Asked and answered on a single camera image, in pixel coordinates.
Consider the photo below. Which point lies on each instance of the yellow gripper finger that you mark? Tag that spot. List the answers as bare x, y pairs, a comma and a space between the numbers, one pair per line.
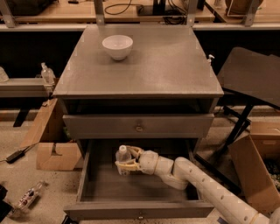
126, 169
135, 151

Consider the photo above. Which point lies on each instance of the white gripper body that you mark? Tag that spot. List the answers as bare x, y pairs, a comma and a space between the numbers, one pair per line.
148, 162

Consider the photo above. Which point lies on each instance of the clear plastic water bottle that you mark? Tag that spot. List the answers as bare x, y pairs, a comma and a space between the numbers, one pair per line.
123, 155

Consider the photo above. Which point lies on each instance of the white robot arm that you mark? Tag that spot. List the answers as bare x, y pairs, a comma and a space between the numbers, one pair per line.
181, 171

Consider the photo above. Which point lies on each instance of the open grey lower drawer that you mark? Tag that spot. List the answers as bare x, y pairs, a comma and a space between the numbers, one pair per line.
104, 194

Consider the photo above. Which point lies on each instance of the closed grey upper drawer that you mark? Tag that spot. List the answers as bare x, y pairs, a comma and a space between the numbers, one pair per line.
138, 126

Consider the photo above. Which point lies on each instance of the grey wooden drawer cabinet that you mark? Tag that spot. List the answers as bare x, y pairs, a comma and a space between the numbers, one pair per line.
166, 73

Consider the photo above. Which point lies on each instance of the plastic bottle on floor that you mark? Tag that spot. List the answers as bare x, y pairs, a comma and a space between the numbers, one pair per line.
28, 199

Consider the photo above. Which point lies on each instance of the clear sanitizer bottle on shelf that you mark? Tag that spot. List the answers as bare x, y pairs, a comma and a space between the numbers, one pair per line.
47, 74

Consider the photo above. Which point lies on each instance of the brown cardboard box left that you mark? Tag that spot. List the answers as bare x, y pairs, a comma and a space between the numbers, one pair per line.
55, 152

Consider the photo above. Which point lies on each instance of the brown cardboard box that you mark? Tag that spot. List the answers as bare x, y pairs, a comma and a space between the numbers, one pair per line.
248, 154
55, 152

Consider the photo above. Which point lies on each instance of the white ceramic bowl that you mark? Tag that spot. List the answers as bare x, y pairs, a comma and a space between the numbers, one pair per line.
118, 47

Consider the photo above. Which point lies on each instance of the black power adapter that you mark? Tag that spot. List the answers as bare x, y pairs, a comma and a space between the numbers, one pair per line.
17, 155

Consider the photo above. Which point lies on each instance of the small white pump dispenser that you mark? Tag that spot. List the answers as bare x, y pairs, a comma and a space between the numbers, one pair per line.
210, 59

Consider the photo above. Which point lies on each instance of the brown cardboard box right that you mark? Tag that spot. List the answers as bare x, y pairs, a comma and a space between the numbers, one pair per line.
248, 154

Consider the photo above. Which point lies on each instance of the grey metal shelf left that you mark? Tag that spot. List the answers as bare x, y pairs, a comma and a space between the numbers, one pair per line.
25, 87

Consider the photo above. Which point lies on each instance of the black folding stand table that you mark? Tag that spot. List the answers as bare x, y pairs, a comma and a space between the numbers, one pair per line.
254, 77

